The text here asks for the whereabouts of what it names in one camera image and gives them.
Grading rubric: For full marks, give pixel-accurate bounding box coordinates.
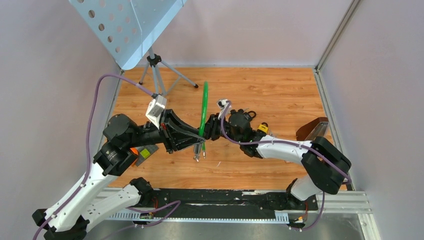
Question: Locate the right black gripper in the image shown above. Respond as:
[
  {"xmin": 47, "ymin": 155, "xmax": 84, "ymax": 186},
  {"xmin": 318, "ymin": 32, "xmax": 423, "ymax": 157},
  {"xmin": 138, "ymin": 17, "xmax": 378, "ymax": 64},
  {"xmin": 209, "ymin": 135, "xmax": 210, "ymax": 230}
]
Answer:
[{"xmin": 199, "ymin": 113, "xmax": 243, "ymax": 145}]

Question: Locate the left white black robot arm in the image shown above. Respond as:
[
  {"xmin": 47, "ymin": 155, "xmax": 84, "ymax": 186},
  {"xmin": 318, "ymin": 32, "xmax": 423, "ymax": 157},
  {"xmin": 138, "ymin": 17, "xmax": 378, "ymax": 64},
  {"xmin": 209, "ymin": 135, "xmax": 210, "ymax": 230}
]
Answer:
[{"xmin": 32, "ymin": 109, "xmax": 205, "ymax": 240}]

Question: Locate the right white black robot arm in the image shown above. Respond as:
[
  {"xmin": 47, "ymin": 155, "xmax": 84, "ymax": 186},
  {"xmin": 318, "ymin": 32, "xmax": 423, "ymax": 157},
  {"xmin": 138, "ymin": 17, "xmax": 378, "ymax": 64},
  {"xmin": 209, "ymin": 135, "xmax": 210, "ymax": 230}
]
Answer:
[{"xmin": 203, "ymin": 110, "xmax": 352, "ymax": 209}]

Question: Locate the black padlock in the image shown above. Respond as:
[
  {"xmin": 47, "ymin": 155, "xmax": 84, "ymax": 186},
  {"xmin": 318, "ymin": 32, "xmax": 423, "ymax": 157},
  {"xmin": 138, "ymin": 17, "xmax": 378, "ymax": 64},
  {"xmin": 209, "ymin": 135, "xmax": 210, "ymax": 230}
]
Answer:
[{"xmin": 243, "ymin": 110, "xmax": 257, "ymax": 122}]

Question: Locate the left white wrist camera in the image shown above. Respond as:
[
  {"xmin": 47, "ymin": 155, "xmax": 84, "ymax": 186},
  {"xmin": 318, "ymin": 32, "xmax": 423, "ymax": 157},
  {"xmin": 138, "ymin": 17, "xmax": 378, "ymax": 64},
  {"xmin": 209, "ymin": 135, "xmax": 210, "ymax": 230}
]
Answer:
[{"xmin": 145, "ymin": 94, "xmax": 167, "ymax": 129}]

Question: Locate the orange grey brick toy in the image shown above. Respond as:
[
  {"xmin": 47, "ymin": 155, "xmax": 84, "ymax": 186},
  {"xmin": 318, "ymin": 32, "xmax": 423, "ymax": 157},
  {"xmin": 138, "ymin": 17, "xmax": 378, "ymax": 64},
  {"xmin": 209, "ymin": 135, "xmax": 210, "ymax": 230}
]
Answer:
[{"xmin": 130, "ymin": 144, "xmax": 159, "ymax": 167}]

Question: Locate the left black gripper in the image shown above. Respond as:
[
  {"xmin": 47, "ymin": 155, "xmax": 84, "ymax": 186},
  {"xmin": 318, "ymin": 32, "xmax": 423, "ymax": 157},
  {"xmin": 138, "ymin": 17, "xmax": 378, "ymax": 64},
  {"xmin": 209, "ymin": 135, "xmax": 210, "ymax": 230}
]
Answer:
[{"xmin": 125, "ymin": 108, "xmax": 205, "ymax": 154}]

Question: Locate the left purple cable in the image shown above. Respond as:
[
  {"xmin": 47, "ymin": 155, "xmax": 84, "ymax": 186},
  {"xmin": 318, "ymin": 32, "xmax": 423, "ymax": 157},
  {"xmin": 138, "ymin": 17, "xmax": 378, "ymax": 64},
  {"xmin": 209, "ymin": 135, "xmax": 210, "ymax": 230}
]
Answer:
[{"xmin": 32, "ymin": 73, "xmax": 157, "ymax": 240}]

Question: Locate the light blue music stand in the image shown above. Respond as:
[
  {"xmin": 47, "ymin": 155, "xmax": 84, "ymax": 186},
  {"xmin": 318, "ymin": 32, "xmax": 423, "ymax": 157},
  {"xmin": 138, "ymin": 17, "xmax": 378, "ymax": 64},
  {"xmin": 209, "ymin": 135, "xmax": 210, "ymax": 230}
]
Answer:
[{"xmin": 69, "ymin": 0, "xmax": 198, "ymax": 95}]

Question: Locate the yellow padlock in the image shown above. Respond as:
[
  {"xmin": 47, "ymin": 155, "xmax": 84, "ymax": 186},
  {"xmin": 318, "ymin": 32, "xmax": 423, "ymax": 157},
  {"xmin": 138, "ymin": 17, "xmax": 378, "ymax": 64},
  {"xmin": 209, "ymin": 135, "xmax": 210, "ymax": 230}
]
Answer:
[{"xmin": 257, "ymin": 122, "xmax": 269, "ymax": 135}]

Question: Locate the green cable lock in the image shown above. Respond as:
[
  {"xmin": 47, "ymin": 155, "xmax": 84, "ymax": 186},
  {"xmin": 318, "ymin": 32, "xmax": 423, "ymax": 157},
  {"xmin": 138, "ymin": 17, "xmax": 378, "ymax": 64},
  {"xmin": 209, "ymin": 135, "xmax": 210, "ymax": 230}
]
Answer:
[{"xmin": 193, "ymin": 81, "xmax": 209, "ymax": 159}]

